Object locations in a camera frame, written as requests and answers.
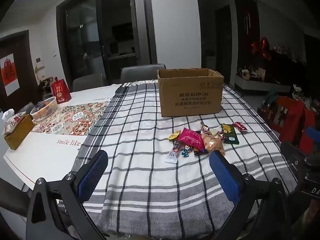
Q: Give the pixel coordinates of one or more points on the dark tall cabinet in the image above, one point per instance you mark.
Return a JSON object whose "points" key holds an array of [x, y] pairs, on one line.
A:
{"points": [[246, 30]]}

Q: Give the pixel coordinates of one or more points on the brown foil wrapped candy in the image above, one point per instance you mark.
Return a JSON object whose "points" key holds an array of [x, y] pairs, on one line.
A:
{"points": [[205, 129]]}

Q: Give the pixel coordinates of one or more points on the brown tissue box floral cover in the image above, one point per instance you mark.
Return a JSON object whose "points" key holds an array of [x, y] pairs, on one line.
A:
{"points": [[21, 132]]}

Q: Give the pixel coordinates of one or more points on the orange snack packet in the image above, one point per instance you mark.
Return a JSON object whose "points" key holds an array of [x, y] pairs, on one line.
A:
{"points": [[212, 143]]}

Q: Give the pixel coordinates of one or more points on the grey refrigerator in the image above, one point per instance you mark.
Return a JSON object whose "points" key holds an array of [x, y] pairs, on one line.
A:
{"points": [[140, 30]]}

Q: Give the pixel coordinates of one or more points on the pink snack packet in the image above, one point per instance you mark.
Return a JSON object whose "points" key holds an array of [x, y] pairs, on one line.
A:
{"points": [[191, 137]]}

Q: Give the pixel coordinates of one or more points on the red gift bag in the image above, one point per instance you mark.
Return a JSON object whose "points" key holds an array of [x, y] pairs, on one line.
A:
{"points": [[61, 92]]}

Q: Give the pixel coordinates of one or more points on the red white door poster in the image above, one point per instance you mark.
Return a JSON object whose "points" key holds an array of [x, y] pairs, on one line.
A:
{"points": [[8, 75]]}

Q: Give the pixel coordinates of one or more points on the patterned tile-print table mat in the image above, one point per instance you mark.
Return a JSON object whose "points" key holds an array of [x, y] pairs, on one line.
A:
{"points": [[75, 120]]}

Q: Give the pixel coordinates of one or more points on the white low bench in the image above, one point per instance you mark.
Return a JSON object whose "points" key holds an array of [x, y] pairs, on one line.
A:
{"points": [[262, 85]]}

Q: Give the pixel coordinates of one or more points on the chair with red clothing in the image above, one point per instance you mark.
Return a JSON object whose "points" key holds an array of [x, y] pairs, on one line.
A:
{"points": [[292, 117]]}

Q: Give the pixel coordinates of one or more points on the pale wrapped candy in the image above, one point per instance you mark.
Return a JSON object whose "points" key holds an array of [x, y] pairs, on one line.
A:
{"points": [[214, 131]]}

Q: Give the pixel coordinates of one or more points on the red heart balloons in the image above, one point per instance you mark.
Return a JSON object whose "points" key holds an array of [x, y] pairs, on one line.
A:
{"points": [[263, 45]]}

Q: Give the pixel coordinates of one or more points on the black snack bar packet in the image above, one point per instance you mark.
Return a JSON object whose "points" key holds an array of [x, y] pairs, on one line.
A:
{"points": [[203, 151]]}

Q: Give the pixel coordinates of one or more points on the white lotus ornament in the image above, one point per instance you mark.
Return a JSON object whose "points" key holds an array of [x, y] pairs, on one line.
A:
{"points": [[298, 90]]}

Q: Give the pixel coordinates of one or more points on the brown cardboard box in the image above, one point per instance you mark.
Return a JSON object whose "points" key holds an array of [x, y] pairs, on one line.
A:
{"points": [[191, 97]]}

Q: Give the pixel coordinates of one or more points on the green snack packet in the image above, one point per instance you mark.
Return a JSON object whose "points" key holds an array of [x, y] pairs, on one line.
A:
{"points": [[231, 136]]}

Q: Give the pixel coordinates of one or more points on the grey upholstered chair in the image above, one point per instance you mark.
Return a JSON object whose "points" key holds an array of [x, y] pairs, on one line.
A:
{"points": [[142, 73], [86, 83]]}

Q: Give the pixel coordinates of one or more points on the black framed glass sliding door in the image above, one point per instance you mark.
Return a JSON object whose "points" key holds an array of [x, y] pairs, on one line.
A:
{"points": [[82, 30]]}

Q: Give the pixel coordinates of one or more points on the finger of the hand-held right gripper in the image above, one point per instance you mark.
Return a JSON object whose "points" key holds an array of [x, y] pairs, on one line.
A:
{"points": [[313, 133], [293, 151]]}

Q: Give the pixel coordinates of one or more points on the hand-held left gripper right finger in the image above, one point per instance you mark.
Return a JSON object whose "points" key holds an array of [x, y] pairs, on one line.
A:
{"points": [[225, 177]]}

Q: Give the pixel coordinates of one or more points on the yellow wrapped candy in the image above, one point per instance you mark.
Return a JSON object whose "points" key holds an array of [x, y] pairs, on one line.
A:
{"points": [[173, 135]]}

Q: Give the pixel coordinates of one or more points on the white red stick packet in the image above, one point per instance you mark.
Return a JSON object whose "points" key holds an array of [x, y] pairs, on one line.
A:
{"points": [[173, 152]]}

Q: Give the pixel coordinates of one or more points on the green cloth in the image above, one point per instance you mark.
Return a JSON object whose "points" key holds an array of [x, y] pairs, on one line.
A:
{"points": [[271, 96]]}

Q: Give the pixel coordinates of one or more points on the blue foil candy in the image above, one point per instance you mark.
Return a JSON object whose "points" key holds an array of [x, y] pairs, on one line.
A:
{"points": [[186, 152]]}

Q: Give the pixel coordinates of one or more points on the black white plaid tablecloth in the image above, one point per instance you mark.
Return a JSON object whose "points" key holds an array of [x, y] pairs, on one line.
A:
{"points": [[150, 180]]}

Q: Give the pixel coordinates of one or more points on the red wrapped candy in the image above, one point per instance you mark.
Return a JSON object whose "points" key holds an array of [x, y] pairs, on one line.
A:
{"points": [[240, 126]]}

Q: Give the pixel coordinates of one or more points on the dark wooden door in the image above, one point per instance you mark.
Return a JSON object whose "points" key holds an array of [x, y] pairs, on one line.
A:
{"points": [[25, 67]]}

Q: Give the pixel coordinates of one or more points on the white plastic basket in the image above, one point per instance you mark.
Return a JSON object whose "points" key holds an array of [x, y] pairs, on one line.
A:
{"points": [[46, 111]]}

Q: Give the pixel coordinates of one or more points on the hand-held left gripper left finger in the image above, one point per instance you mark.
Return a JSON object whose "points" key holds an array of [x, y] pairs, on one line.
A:
{"points": [[91, 177]]}

